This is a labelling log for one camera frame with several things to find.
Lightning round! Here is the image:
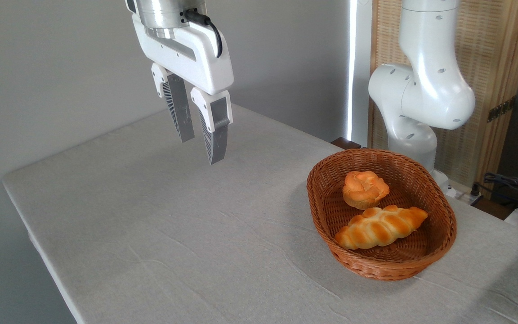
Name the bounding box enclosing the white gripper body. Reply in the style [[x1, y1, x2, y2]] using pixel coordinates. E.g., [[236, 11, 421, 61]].
[[132, 13, 234, 95]]

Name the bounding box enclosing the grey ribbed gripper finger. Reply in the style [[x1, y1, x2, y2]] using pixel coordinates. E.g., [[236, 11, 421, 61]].
[[151, 63, 195, 144], [190, 87, 232, 165]]

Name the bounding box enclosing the round flower-shaped bread bun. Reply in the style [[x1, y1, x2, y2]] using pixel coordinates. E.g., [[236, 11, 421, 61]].
[[342, 171, 390, 210]]

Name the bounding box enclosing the long braided bread loaf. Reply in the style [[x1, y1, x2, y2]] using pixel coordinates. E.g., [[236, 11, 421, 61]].
[[334, 205, 429, 250]]

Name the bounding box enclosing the grey tablecloth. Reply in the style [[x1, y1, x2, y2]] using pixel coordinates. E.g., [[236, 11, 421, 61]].
[[2, 103, 518, 324]]

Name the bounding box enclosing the dark wooden furniture corner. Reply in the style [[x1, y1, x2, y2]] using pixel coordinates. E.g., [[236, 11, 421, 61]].
[[330, 137, 362, 150]]

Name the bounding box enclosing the bright white window strip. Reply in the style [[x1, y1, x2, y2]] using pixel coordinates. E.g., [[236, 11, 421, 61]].
[[347, 0, 373, 141]]

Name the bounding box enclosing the brown wicker basket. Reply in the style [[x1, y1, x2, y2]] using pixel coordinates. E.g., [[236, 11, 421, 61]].
[[306, 148, 457, 282]]

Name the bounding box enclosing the white power strip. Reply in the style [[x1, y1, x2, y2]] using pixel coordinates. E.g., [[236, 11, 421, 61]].
[[447, 184, 483, 203]]

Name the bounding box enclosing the dark metal screen hinge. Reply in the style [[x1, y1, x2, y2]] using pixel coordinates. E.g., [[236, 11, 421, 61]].
[[487, 96, 516, 123]]

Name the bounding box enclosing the wooden rattan folding screen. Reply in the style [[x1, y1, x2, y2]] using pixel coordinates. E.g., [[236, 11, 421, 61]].
[[368, 0, 518, 199]]

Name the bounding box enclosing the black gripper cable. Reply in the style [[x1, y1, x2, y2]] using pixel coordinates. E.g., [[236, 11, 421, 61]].
[[182, 8, 223, 59]]

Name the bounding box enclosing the black cable bundle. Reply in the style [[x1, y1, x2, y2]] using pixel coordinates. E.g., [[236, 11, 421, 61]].
[[472, 172, 518, 213]]

